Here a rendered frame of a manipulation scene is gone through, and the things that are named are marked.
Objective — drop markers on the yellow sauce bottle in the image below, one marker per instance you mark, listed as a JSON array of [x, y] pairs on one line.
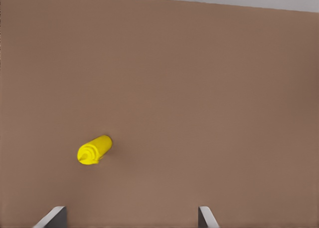
[[96, 149]]

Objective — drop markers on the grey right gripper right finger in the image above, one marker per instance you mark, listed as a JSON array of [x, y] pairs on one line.
[[206, 218]]

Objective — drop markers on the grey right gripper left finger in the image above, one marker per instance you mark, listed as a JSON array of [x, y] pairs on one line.
[[53, 218]]

